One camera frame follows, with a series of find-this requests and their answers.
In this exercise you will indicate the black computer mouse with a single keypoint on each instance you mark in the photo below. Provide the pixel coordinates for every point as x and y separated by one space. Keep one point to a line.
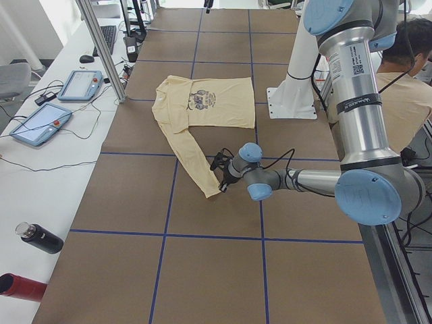
86 59

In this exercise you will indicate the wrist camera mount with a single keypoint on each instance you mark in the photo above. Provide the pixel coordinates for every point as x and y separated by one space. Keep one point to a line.
221 161

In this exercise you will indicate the blue teach pendant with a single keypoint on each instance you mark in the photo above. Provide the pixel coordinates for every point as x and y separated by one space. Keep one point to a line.
41 125
81 86

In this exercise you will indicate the black keyboard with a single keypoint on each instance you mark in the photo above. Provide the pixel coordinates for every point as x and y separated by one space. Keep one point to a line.
109 33

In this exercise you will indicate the person in beige shirt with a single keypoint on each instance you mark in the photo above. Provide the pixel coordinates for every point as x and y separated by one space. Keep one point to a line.
406 100

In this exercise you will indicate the black label printer box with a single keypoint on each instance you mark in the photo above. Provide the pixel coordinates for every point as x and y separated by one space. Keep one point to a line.
131 48

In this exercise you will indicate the red water bottle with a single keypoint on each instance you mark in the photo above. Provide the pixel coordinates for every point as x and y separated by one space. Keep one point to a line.
23 288

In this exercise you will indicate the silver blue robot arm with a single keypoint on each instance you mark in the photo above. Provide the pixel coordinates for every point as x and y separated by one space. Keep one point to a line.
372 186

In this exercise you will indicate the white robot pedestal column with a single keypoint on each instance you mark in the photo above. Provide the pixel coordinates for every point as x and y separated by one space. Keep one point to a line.
293 98

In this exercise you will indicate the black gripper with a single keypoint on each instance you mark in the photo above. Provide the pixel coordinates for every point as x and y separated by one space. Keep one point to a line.
227 175

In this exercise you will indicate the beige long sleeve shirt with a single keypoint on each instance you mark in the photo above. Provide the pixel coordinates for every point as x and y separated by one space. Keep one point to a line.
182 103

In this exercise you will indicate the upper blue teach pendant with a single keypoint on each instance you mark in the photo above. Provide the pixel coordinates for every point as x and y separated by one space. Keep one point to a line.
81 86

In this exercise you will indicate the aluminium frame post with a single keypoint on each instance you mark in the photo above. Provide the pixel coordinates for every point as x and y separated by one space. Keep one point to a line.
99 41

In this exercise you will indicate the black power adapter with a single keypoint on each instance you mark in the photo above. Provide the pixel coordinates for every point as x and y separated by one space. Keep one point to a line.
45 98

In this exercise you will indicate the lower blue teach pendant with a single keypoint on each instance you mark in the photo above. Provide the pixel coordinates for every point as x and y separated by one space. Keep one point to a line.
41 125

